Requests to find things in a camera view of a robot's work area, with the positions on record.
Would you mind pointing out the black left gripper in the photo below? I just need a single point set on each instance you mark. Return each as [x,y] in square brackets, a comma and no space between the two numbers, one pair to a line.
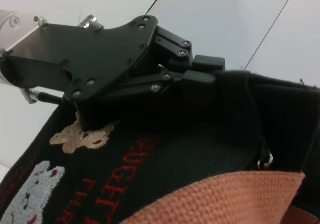
[95,58]

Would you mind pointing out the silver straight connector plug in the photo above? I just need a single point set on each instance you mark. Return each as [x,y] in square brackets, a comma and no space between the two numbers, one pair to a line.
[88,21]

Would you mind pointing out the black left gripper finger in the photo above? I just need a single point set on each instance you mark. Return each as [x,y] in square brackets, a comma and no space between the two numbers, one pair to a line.
[175,48]

